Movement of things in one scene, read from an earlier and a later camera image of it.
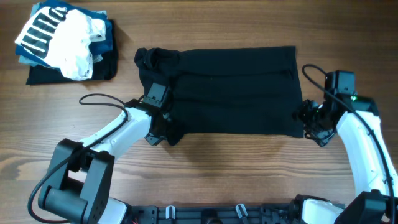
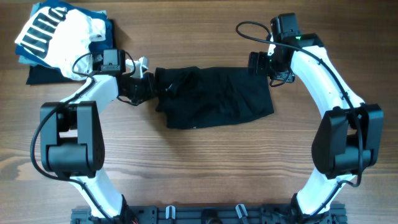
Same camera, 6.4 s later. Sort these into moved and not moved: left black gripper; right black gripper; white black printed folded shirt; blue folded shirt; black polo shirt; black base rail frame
Moved: right black gripper; black polo shirt; left black gripper
Not moved: blue folded shirt; white black printed folded shirt; black base rail frame
